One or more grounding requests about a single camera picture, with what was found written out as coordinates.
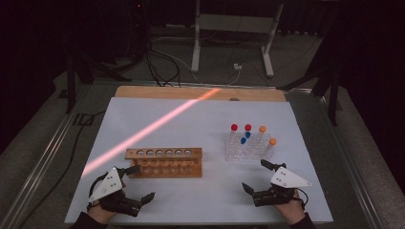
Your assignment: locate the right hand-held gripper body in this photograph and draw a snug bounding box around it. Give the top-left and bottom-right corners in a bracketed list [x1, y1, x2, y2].
[252, 166, 313, 209]

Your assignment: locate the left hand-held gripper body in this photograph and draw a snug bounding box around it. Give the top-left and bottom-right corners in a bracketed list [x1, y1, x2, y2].
[87, 165, 143, 219]

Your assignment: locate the clear plastic test tube rack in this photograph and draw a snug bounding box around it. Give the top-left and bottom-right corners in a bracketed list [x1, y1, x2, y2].
[224, 131, 276, 162]

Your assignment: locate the orange-capped test tube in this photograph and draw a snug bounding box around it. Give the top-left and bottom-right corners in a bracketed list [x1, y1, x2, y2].
[266, 137, 278, 160]
[256, 125, 267, 151]

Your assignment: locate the wooden test tube rack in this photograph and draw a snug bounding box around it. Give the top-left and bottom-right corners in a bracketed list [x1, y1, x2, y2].
[124, 147, 203, 179]

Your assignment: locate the person's left hand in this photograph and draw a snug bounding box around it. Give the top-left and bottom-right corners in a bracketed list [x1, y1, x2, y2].
[87, 202, 118, 225]

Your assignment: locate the person's right hand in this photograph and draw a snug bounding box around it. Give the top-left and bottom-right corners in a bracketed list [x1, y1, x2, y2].
[274, 190, 307, 226]

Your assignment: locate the white table mat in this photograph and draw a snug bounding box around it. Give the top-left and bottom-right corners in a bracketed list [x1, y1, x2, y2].
[64, 96, 334, 225]

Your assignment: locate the black tripod stand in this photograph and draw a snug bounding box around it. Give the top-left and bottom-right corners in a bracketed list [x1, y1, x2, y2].
[275, 30, 344, 127]
[57, 44, 134, 115]

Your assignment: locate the white metal stand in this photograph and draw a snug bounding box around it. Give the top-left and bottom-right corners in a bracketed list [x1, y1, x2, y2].
[190, 0, 285, 78]

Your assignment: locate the black device with red light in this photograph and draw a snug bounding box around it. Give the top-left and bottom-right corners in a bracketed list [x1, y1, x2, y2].
[126, 0, 151, 60]

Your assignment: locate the left hand-held gripper cable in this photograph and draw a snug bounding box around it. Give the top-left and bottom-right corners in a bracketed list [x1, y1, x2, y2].
[88, 171, 110, 199]

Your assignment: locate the hand-held gripper cable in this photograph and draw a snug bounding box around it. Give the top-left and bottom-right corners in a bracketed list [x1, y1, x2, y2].
[88, 171, 110, 199]
[293, 187, 309, 212]

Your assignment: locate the right hand-held gripper cable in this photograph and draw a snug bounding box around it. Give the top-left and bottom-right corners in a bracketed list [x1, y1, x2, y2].
[293, 187, 309, 212]

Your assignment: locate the long black floor cable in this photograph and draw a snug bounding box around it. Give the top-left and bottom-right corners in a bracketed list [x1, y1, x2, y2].
[17, 109, 107, 229]

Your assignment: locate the aluminium rail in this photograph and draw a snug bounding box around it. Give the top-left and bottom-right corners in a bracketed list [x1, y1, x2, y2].
[0, 85, 94, 229]
[317, 94, 385, 229]

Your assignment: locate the bundle of black cables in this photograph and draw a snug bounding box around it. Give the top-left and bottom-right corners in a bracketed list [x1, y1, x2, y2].
[142, 39, 182, 88]

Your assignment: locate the white cable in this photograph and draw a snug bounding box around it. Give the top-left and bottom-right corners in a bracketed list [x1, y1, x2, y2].
[152, 35, 242, 87]

